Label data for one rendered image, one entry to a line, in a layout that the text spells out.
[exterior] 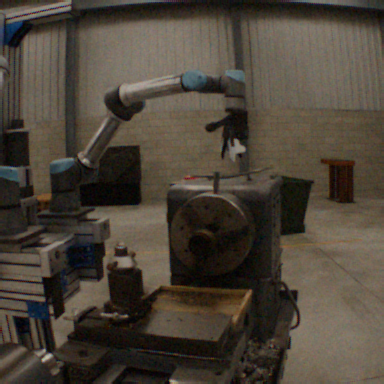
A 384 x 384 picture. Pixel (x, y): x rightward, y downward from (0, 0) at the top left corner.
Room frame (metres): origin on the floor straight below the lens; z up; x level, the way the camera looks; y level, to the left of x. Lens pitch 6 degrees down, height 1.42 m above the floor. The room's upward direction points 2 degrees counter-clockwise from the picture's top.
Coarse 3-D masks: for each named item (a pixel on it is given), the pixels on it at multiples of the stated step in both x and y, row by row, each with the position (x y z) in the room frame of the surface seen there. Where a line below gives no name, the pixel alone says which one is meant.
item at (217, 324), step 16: (80, 320) 1.04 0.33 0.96; (96, 320) 1.03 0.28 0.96; (112, 320) 1.02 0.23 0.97; (160, 320) 1.02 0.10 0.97; (176, 320) 1.02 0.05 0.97; (192, 320) 1.02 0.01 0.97; (208, 320) 1.01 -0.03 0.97; (224, 320) 1.00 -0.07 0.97; (96, 336) 0.99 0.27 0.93; (112, 336) 0.97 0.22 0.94; (128, 336) 0.96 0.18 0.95; (144, 336) 0.94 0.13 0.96; (160, 336) 0.93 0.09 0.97; (176, 336) 0.92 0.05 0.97; (192, 336) 0.91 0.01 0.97; (208, 336) 0.91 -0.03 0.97; (224, 336) 0.96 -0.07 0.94; (192, 352) 0.91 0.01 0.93; (208, 352) 0.89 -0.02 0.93
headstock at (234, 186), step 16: (240, 176) 2.16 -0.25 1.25; (256, 176) 2.12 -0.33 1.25; (176, 192) 1.77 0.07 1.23; (192, 192) 1.74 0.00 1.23; (240, 192) 1.68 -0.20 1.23; (256, 192) 1.66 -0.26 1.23; (272, 192) 1.69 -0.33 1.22; (176, 208) 1.75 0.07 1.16; (256, 208) 1.65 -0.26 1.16; (272, 208) 1.68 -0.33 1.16; (256, 224) 1.65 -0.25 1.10; (272, 224) 1.67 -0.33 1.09; (256, 240) 1.65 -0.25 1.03; (272, 240) 1.67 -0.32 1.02; (176, 256) 1.76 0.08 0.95; (256, 256) 1.65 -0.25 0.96; (272, 256) 1.67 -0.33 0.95; (176, 272) 1.76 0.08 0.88; (192, 272) 1.74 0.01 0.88; (240, 272) 1.67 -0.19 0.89; (256, 272) 1.65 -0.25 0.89; (272, 272) 1.67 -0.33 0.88
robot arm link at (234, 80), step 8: (232, 72) 1.55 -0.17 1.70; (240, 72) 1.55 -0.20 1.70; (224, 80) 1.57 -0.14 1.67; (232, 80) 1.55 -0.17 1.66; (240, 80) 1.55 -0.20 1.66; (224, 88) 1.57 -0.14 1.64; (232, 88) 1.55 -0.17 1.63; (240, 88) 1.56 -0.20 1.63; (232, 96) 1.55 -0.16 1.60; (240, 96) 1.56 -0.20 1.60
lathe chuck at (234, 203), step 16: (208, 192) 1.64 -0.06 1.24; (208, 208) 1.55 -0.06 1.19; (224, 208) 1.53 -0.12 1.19; (240, 208) 1.53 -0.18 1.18; (176, 224) 1.59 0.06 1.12; (224, 224) 1.53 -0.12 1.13; (240, 224) 1.51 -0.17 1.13; (176, 240) 1.59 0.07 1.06; (240, 240) 1.51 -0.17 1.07; (192, 256) 1.57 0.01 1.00; (208, 256) 1.55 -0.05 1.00; (224, 256) 1.53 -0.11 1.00; (240, 256) 1.51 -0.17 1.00; (208, 272) 1.55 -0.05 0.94; (224, 272) 1.53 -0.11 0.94
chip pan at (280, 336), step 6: (288, 300) 2.17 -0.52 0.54; (288, 306) 2.08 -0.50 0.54; (282, 312) 2.00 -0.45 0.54; (288, 312) 2.00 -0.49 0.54; (276, 318) 1.93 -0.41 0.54; (282, 318) 1.92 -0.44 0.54; (288, 318) 1.92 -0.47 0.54; (282, 324) 1.85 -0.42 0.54; (288, 324) 1.84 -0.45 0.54; (276, 330) 1.79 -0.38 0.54; (282, 330) 1.78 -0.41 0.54; (276, 336) 1.72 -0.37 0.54; (282, 336) 1.71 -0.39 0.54; (276, 342) 1.66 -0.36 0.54; (282, 342) 1.65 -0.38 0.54
